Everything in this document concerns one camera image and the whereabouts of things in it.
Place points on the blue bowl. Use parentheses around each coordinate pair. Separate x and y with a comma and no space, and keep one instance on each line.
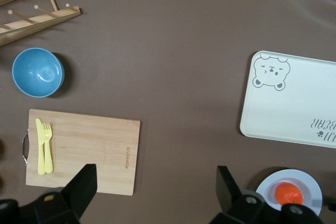
(38,72)

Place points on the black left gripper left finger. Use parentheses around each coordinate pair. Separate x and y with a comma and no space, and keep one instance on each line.
(81,190)

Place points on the white round plate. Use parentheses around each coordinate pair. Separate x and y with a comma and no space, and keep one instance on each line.
(267,190)

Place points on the wooden peg drying rack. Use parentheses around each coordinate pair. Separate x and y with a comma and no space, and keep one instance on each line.
(39,20)

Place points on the wooden cutting board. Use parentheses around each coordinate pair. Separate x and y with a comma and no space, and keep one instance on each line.
(92,145)

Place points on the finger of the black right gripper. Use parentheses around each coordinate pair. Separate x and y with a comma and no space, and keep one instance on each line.
(331,204)

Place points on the cream tray with bear print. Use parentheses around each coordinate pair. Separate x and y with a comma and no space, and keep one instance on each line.
(288,103)

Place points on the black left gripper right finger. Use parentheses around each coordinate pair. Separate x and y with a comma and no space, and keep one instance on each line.
(228,195)

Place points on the yellow plastic knife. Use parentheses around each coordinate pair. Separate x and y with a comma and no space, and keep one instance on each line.
(40,150)

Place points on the yellow plastic fork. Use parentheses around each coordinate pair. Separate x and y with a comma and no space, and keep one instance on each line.
(48,155)

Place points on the orange fruit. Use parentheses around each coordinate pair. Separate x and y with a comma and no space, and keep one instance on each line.
(288,193)

